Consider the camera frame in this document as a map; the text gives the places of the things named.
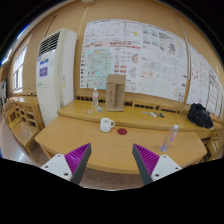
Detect right wall poster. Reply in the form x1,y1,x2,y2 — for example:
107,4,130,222
187,46,224,117

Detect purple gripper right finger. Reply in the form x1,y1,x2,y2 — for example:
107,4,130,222
132,144,181,185

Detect large wall poster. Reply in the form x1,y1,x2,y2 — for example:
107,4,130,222
80,20,187,102

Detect front wooden table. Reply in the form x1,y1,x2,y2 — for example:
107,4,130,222
34,115,208,175

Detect red round coaster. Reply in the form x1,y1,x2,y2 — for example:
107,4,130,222
117,128,127,135

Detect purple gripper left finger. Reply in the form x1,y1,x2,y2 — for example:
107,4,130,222
42,143,91,185

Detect clear plastic water bottle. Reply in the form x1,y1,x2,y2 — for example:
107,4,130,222
160,124,178,152

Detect brown cardboard box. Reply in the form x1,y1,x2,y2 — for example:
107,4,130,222
105,74,126,112

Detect red-label water bottle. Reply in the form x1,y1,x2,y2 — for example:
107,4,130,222
92,88,98,107

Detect rear wooden table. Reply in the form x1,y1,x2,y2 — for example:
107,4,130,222
58,100,224,139

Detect white standing air conditioner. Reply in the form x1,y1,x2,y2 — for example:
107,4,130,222
36,28,77,126

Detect small glass jar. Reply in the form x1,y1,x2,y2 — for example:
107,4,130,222
97,106,103,112

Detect black bag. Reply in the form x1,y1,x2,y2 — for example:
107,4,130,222
187,103,213,129

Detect white ceramic mug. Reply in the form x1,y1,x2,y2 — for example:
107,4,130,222
100,118,115,133

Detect window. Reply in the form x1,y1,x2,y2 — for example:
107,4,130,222
13,47,27,91

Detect small items on table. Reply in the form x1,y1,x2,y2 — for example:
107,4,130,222
142,111,165,118

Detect wooden table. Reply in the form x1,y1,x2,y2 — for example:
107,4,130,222
34,115,208,175
58,100,224,139

